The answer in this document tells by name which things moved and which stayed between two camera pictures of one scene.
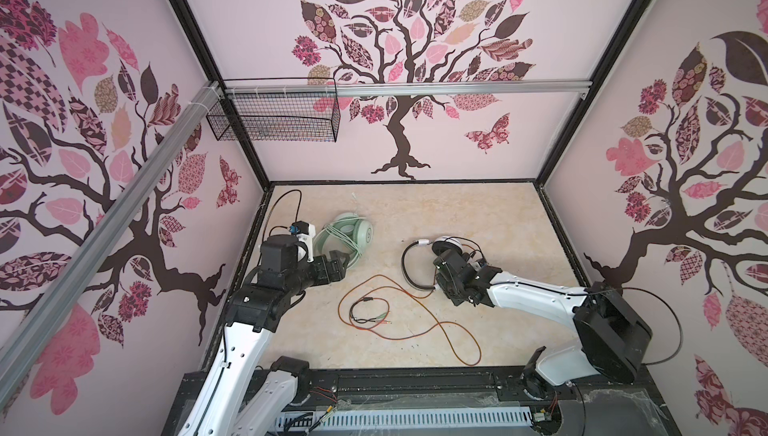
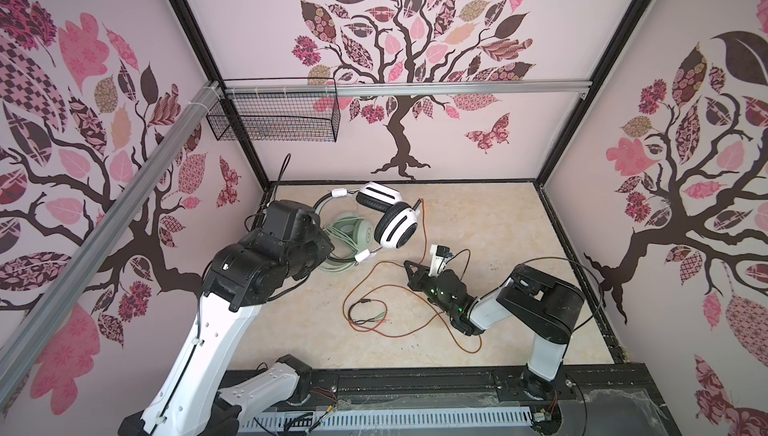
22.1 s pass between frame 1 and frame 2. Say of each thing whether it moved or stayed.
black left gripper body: moved
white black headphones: moved
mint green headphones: stayed
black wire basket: stayed
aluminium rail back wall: stayed
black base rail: stayed
